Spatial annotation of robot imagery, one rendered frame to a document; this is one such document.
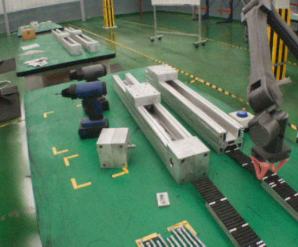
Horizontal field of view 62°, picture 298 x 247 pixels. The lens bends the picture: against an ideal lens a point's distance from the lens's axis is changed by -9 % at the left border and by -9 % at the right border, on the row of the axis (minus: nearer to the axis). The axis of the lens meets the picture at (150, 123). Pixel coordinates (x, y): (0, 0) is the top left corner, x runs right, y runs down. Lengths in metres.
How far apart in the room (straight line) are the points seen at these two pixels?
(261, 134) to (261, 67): 0.20
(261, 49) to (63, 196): 0.71
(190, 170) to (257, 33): 0.46
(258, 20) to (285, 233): 0.63
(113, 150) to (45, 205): 0.27
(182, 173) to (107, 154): 0.25
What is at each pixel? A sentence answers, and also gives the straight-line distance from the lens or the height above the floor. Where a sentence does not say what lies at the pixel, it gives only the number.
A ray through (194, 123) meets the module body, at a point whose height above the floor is 0.81.
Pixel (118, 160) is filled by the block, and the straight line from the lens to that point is 0.88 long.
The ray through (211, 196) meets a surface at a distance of 0.74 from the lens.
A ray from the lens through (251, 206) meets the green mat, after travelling 0.77.
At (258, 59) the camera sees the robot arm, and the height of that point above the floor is 1.12.
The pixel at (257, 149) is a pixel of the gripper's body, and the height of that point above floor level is 0.90.
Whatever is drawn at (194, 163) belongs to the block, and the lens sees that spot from 0.79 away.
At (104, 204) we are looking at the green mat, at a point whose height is 0.78.
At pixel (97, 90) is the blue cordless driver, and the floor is 0.97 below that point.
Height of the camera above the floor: 1.31
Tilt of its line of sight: 27 degrees down
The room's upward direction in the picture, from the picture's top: 4 degrees counter-clockwise
